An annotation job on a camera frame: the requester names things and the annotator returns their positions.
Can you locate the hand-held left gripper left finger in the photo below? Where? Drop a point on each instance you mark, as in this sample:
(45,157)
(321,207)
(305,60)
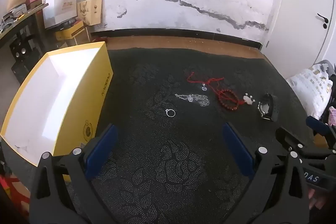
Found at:
(101,151)

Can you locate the yellow and black box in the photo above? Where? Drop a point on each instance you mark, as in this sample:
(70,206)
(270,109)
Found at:
(69,33)

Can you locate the black subwoofer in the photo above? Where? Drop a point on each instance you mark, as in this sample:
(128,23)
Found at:
(19,71)

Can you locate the white printed pillow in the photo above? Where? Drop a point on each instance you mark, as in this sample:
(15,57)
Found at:
(312,85)

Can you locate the white paper bag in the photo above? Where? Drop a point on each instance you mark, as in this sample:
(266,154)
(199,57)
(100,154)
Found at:
(59,11)

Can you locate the black speaker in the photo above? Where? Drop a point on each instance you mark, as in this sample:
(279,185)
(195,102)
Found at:
(22,48)

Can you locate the black wristwatch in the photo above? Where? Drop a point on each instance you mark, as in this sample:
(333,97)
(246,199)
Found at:
(274,108)

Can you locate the white door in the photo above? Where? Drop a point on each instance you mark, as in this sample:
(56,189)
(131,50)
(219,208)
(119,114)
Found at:
(296,16)

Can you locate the pink cloth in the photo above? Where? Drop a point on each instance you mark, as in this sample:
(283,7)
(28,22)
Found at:
(332,113)

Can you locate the yellow box with white inside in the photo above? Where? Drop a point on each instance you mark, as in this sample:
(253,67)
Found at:
(39,98)

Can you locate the brown paper bag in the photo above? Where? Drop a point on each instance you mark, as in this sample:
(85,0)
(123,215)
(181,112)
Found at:
(92,12)

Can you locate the dark desk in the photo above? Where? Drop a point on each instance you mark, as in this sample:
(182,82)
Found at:
(21,19)

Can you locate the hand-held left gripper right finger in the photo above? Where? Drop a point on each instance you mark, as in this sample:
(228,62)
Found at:
(236,151)

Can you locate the person's right hand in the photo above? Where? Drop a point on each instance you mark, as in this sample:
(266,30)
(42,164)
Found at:
(321,199)

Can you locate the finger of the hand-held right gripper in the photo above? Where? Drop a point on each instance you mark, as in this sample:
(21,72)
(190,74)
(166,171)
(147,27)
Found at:
(319,125)
(287,136)

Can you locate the silver crown brooch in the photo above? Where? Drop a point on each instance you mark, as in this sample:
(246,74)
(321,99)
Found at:
(248,100)

